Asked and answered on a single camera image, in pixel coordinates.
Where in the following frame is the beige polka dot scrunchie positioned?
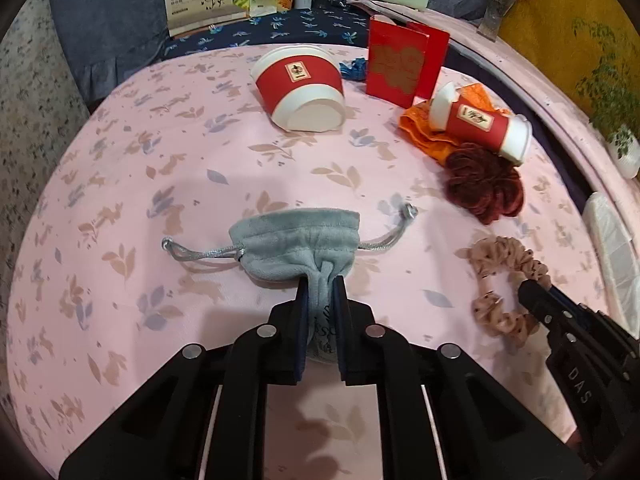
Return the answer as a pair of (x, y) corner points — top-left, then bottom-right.
(468, 236), (552, 348)

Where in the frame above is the dark red velvet scrunchie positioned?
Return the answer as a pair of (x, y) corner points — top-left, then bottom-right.
(445, 143), (524, 226)

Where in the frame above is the grey drawstring pouch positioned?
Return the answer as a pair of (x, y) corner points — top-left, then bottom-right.
(160, 203), (418, 363)

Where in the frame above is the squashed red paper cup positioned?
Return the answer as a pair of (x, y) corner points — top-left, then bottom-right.
(428, 82), (533, 166)

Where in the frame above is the orange plastic bag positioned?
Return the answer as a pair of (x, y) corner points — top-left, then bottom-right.
(398, 84), (513, 166)

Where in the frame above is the red card envelope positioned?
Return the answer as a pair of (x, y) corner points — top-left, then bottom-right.
(366, 14), (450, 108)

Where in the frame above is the red white paper cup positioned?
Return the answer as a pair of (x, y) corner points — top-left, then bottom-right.
(250, 44), (346, 133)

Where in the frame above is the blue wrapper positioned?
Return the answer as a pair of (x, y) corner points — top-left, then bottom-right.
(340, 58), (368, 82)

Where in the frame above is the white lined trash bin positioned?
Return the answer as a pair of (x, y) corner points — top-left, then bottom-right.
(582, 192), (639, 339)

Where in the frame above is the pink bunny print tablecloth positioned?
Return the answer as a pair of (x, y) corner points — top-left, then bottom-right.
(8, 47), (606, 474)

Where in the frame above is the green plant white pot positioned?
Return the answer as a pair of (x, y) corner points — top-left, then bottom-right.
(572, 18), (639, 180)

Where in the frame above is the pink dotted shelf cloth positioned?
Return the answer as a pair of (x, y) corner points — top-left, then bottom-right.
(347, 0), (639, 244)

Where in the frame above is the navy floral cloth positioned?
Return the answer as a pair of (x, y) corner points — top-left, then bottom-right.
(157, 8), (369, 61)

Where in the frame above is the green yellow snack packet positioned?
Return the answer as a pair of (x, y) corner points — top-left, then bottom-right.
(234, 0), (278, 18)

